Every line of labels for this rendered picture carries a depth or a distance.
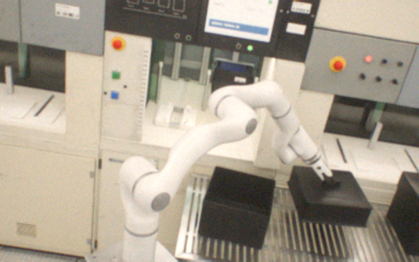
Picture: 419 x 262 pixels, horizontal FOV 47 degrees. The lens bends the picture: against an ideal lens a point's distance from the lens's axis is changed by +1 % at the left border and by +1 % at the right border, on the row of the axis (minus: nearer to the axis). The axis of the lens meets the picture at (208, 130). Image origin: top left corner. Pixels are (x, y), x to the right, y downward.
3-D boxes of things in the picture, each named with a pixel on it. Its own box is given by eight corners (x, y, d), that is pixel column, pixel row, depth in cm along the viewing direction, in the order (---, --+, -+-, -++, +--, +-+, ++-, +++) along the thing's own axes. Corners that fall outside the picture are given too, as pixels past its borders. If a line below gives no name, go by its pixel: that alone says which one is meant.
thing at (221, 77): (206, 102, 278) (215, 50, 263) (208, 89, 296) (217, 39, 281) (248, 109, 279) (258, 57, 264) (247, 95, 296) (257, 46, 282)
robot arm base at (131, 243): (129, 292, 166) (134, 251, 158) (101, 258, 178) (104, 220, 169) (173, 269, 178) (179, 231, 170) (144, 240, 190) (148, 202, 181)
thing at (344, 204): (300, 222, 201) (307, 197, 195) (286, 181, 227) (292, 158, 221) (367, 228, 204) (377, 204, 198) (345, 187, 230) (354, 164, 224)
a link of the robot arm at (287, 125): (261, 133, 177) (289, 171, 199) (294, 105, 177) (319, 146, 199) (248, 120, 184) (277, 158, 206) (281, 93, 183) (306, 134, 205)
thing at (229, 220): (209, 195, 222) (215, 165, 214) (268, 211, 219) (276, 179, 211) (196, 233, 198) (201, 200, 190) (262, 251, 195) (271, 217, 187)
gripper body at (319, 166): (322, 157, 197) (335, 175, 202) (316, 145, 206) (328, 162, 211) (306, 167, 199) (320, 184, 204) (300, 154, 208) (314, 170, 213)
